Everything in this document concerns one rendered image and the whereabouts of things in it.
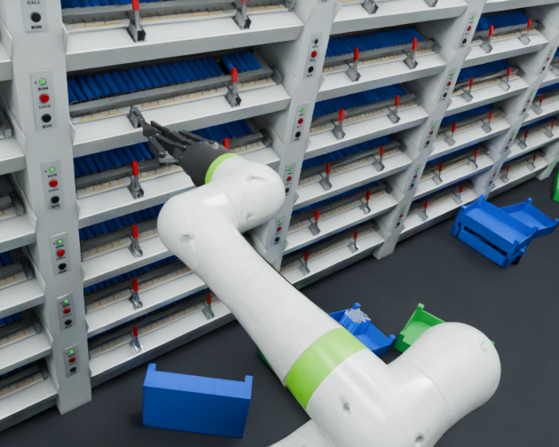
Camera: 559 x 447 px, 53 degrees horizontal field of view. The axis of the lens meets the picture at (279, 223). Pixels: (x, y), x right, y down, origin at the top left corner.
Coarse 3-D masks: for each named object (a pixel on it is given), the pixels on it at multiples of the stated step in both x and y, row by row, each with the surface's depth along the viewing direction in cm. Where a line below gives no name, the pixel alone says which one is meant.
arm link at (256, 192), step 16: (224, 160) 101; (240, 160) 100; (208, 176) 101; (224, 176) 95; (240, 176) 94; (256, 176) 95; (272, 176) 96; (224, 192) 92; (240, 192) 93; (256, 192) 94; (272, 192) 95; (240, 208) 92; (256, 208) 94; (272, 208) 96; (240, 224) 93; (256, 224) 96
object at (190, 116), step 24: (264, 48) 155; (288, 72) 150; (192, 96) 139; (240, 96) 145; (264, 96) 149; (288, 96) 152; (72, 120) 119; (120, 120) 126; (168, 120) 132; (192, 120) 135; (216, 120) 141; (72, 144) 118; (96, 144) 122; (120, 144) 127
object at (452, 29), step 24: (480, 0) 183; (432, 24) 192; (456, 24) 186; (456, 48) 190; (456, 72) 199; (432, 96) 201; (432, 120) 207; (432, 144) 218; (408, 168) 219; (408, 192) 229; (384, 216) 237
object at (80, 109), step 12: (252, 72) 148; (264, 72) 150; (180, 84) 136; (192, 84) 137; (204, 84) 139; (216, 84) 142; (228, 84) 145; (252, 84) 148; (120, 96) 127; (132, 96) 128; (144, 96) 130; (156, 96) 132; (168, 96) 134; (180, 96) 136; (72, 108) 120; (84, 108) 121; (96, 108) 123; (108, 108) 126; (84, 120) 122
